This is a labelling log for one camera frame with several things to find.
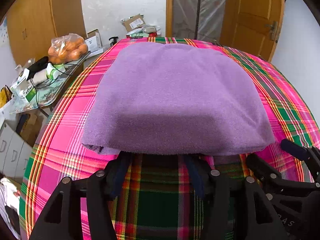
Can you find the wooden door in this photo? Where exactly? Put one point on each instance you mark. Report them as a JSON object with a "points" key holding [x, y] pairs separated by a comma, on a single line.
{"points": [[250, 10]]}

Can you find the wooden door frame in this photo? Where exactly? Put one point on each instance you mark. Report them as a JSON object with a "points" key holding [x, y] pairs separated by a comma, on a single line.
{"points": [[169, 5]]}

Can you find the green white carton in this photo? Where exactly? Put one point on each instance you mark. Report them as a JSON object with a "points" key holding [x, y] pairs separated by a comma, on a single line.
{"points": [[30, 95]]}

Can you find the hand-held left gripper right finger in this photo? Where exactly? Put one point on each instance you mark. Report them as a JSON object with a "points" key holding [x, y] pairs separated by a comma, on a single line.
{"points": [[197, 182]]}

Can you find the cardboard parcel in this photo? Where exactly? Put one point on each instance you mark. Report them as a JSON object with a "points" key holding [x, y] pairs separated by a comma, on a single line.
{"points": [[133, 22]]}

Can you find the metal door lock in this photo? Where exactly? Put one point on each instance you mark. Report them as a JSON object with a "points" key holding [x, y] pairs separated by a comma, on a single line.
{"points": [[273, 30]]}

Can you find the white cardboard box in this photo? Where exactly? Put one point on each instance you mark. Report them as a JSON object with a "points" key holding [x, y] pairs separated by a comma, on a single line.
{"points": [[93, 42]]}

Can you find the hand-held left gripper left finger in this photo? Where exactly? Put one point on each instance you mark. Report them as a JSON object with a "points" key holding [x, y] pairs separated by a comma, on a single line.
{"points": [[117, 180]]}

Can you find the bag of oranges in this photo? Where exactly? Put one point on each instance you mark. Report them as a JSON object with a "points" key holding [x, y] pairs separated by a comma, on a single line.
{"points": [[67, 50]]}

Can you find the white drawer cabinet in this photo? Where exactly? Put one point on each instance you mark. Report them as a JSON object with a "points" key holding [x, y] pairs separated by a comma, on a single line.
{"points": [[12, 150]]}

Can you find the purple fleece blanket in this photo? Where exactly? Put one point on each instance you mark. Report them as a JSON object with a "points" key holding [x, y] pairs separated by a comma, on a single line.
{"points": [[175, 92]]}

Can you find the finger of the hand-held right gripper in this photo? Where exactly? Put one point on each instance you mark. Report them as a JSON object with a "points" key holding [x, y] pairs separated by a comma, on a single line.
{"points": [[265, 166], [295, 150]]}

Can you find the brown cardboard box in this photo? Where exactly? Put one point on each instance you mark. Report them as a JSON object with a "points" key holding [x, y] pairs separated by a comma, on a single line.
{"points": [[30, 130]]}

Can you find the black hand pump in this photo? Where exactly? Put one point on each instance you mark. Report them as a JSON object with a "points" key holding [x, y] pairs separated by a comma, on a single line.
{"points": [[113, 41]]}

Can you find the pink plaid bed sheet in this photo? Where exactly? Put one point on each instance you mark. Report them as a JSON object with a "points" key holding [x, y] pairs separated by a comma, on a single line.
{"points": [[62, 142]]}

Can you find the black pouch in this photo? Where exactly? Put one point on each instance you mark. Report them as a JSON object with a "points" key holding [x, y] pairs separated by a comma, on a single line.
{"points": [[37, 66]]}

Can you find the plastic door curtain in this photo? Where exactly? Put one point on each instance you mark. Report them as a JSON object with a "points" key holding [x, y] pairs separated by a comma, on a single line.
{"points": [[185, 10]]}

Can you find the folding table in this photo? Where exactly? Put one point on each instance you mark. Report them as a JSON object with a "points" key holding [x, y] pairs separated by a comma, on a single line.
{"points": [[50, 95]]}

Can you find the yellow paper bag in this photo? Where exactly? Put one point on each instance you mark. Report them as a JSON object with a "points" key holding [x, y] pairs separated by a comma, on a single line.
{"points": [[3, 97]]}

